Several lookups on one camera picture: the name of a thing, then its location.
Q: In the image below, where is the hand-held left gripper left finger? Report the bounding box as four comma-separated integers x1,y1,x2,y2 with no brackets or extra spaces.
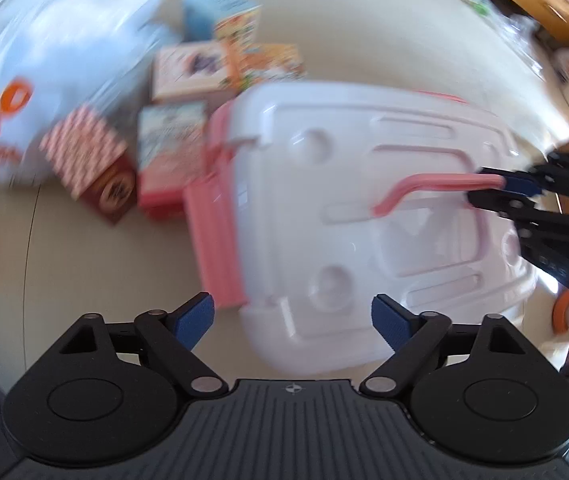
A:
57,292,230,398

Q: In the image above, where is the white lid with pink handle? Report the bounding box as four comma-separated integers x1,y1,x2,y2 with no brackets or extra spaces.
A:
224,81,540,377

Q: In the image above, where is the red checkered cardboard box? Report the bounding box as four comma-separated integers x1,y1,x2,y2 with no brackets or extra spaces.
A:
39,104,138,227

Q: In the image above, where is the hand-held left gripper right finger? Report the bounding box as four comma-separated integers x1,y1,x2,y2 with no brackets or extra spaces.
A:
359,294,549,398

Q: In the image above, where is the white plastic shopping bag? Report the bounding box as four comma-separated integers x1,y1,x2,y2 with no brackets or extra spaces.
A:
0,0,168,192

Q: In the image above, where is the red box with pictured side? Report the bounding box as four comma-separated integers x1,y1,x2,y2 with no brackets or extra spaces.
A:
136,101,211,222

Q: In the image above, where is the beige small cardboard box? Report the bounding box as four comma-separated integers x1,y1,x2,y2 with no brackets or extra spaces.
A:
151,41,236,105

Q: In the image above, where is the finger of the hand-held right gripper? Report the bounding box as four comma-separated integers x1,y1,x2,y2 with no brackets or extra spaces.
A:
465,189,569,237
479,149,569,200

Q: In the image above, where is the orange colourful cardboard box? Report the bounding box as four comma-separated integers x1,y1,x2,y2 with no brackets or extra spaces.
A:
228,42,309,92

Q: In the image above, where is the clear plastic bag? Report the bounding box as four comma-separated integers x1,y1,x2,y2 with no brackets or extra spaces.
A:
453,0,552,83

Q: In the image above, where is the pink plastic storage bin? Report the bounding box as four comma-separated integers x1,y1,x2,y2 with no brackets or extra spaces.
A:
183,102,251,310

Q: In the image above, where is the light blue cardboard box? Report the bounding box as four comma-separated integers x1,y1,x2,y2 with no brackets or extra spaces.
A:
183,0,264,45

